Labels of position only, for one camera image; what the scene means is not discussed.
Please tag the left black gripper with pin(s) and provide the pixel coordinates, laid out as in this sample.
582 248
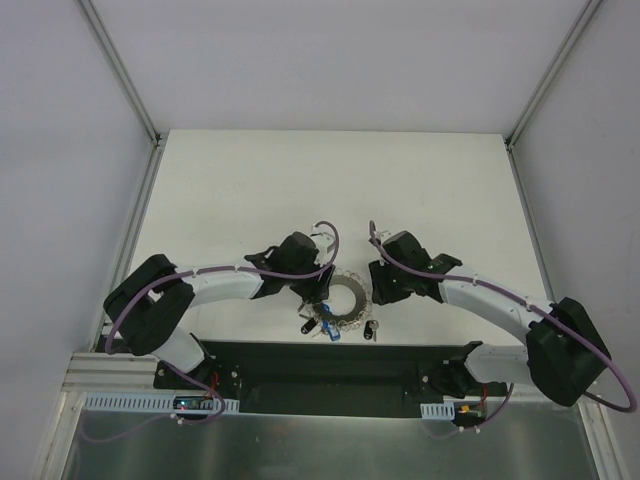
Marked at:
315 288

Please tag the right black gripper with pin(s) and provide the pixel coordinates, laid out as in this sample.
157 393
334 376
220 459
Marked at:
381 288

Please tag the metal disc keyring organizer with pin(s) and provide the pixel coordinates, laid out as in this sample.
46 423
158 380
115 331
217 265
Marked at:
349 300

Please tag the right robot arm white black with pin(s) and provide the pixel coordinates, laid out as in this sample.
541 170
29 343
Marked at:
559 351

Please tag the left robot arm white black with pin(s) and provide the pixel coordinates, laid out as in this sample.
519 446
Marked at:
147 307

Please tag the blue key tag outer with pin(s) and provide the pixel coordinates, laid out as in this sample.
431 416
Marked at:
331 330

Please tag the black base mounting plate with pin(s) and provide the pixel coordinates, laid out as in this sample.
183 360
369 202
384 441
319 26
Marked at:
371 380

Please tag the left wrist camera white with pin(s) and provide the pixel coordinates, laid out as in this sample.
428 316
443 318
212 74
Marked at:
324 241

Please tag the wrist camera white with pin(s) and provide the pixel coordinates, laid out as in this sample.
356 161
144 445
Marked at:
383 236
324 241

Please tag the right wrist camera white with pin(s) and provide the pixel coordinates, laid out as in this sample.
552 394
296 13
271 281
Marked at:
383 236

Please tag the black tag key on ring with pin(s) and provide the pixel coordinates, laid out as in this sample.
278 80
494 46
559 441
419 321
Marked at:
310 324

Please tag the right slotted cable duct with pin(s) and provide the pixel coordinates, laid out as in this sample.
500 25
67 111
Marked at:
444 411

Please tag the slotted cable duct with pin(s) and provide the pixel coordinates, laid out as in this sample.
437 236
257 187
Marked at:
444 411
158 403

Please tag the left slotted cable duct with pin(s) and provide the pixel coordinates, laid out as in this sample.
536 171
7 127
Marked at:
158 403

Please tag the left aluminium frame post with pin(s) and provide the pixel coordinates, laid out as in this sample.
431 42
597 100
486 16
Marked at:
118 69

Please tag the aluminium frame post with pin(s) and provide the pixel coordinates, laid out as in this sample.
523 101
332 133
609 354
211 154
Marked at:
569 43
118 69

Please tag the right aluminium frame post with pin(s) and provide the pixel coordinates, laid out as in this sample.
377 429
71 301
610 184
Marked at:
569 43

